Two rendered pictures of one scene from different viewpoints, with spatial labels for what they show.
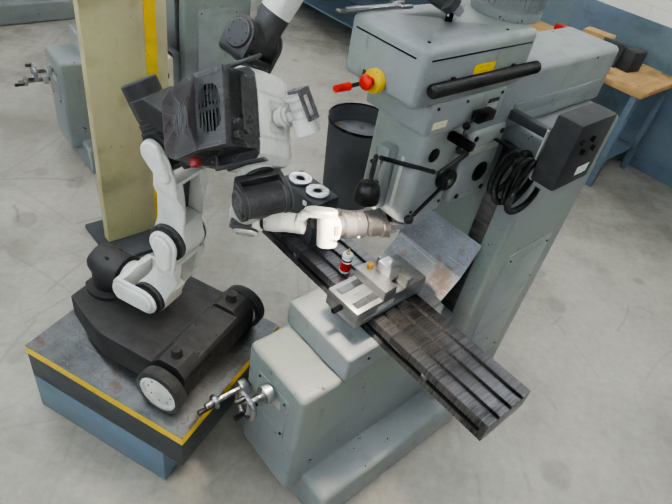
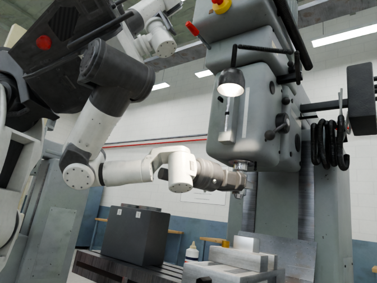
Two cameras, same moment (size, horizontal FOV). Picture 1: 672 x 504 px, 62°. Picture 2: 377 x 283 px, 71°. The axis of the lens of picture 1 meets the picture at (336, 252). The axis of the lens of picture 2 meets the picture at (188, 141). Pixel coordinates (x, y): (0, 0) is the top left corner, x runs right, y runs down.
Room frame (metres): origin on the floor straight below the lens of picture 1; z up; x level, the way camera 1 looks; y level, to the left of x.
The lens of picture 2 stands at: (0.69, 0.08, 1.10)
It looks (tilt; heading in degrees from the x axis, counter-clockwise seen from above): 17 degrees up; 356
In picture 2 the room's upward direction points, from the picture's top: 8 degrees clockwise
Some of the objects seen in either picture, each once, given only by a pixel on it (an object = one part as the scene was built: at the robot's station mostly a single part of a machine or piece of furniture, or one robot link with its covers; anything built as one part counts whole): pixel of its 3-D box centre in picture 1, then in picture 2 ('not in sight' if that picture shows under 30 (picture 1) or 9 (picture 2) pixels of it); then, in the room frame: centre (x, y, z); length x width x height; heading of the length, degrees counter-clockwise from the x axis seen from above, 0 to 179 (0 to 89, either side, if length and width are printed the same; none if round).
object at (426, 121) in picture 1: (437, 93); (253, 71); (1.55, -0.19, 1.68); 0.34 x 0.24 x 0.10; 138
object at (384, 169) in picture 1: (381, 176); (229, 111); (1.44, -0.09, 1.45); 0.04 x 0.04 x 0.21; 48
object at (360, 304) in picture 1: (378, 285); (240, 271); (1.47, -0.17, 0.99); 0.35 x 0.15 x 0.11; 139
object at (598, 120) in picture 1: (574, 147); (364, 100); (1.52, -0.61, 1.62); 0.20 x 0.09 x 0.21; 138
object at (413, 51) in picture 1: (443, 49); (253, 38); (1.53, -0.17, 1.81); 0.47 x 0.26 x 0.16; 138
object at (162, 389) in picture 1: (161, 389); not in sight; (1.21, 0.53, 0.50); 0.20 x 0.05 x 0.20; 71
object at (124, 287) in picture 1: (149, 284); not in sight; (1.55, 0.70, 0.68); 0.21 x 0.20 x 0.13; 71
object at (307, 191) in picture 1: (305, 205); (136, 232); (1.80, 0.15, 1.03); 0.22 x 0.12 x 0.20; 51
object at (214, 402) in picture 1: (224, 396); not in sight; (1.22, 0.30, 0.51); 0.22 x 0.06 x 0.06; 138
